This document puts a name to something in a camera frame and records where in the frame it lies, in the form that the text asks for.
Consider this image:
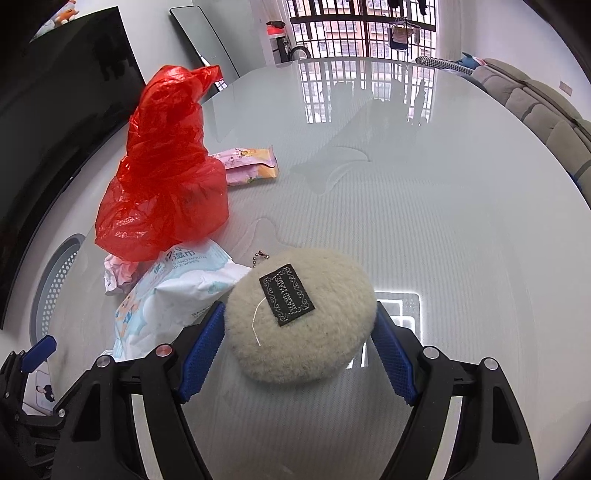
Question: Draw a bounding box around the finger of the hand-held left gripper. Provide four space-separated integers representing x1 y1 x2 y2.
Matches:
0 335 58 412

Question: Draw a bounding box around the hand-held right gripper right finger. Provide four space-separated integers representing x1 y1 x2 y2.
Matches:
369 300 541 480

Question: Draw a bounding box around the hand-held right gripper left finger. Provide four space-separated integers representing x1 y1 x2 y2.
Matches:
51 300 227 480

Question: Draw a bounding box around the white wet wipes pack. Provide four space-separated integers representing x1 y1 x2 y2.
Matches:
113 237 252 361

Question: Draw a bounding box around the fluffy beige pouch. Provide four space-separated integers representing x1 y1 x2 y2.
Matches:
226 248 376 384

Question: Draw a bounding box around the pink white paper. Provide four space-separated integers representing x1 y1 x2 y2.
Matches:
102 253 146 296

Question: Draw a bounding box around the red plastic bag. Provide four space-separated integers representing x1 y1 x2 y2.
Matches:
95 65 230 262

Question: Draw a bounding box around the pink snack packet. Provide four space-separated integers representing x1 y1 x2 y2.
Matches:
210 145 281 186

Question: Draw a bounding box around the black flat television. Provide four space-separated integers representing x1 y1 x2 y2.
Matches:
0 7 146 330

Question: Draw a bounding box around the grey sofa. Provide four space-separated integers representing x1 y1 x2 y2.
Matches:
471 58 591 204

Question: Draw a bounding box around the checkered cloth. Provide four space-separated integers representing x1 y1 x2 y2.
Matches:
414 55 474 77

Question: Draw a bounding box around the tall leaning mirror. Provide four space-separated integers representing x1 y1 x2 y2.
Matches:
169 6 241 79

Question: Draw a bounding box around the drying rack with clothes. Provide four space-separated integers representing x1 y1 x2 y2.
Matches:
388 18 423 47

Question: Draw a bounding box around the metal window grille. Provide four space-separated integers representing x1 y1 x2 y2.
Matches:
286 0 437 61

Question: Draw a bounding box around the plush toy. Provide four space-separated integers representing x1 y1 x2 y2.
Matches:
32 0 79 40

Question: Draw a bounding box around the photo frame dark-clothed figure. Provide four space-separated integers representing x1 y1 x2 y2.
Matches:
23 364 57 412

